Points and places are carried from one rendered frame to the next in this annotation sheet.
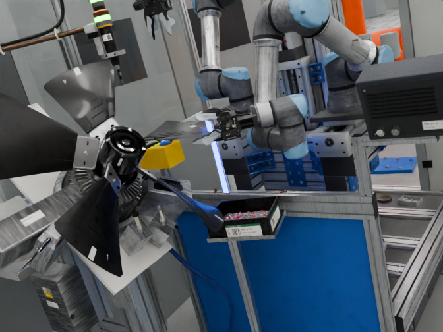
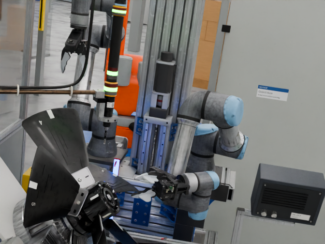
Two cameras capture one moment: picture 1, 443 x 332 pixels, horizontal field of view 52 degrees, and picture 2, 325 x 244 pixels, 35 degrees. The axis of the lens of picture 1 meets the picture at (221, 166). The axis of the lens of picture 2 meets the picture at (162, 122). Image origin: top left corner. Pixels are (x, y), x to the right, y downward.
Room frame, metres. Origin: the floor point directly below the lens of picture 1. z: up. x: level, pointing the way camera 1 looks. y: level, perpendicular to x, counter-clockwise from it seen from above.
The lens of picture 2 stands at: (-0.12, 1.01, 1.93)
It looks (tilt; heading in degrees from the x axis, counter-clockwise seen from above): 16 degrees down; 325
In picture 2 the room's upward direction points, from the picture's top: 8 degrees clockwise
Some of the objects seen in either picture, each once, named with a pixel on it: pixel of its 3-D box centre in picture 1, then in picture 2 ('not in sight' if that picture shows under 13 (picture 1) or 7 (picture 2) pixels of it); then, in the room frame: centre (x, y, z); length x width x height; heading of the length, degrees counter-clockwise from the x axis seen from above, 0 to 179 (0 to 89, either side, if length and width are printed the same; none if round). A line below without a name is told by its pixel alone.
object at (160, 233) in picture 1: (158, 230); not in sight; (1.32, 0.24, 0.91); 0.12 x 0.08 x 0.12; 52
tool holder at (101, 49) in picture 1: (105, 39); (106, 104); (1.34, 0.23, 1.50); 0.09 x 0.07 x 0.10; 87
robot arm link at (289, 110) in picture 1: (288, 109); (203, 182); (1.35, -0.24, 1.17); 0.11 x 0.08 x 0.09; 89
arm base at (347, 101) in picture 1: (344, 95); (200, 160); (1.75, -0.54, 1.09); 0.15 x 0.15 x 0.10
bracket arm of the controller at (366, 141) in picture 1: (393, 138); (265, 216); (1.24, -0.50, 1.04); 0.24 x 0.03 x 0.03; 52
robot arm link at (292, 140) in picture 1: (289, 139); (195, 203); (1.36, -0.23, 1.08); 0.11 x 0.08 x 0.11; 37
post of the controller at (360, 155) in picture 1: (362, 165); (237, 230); (1.30, -0.42, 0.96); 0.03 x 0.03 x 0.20; 52
